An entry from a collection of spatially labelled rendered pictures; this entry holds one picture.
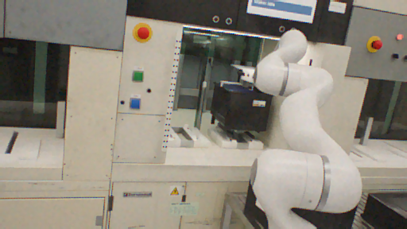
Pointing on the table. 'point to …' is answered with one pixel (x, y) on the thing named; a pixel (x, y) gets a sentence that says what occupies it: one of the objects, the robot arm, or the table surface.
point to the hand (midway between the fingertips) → (246, 71)
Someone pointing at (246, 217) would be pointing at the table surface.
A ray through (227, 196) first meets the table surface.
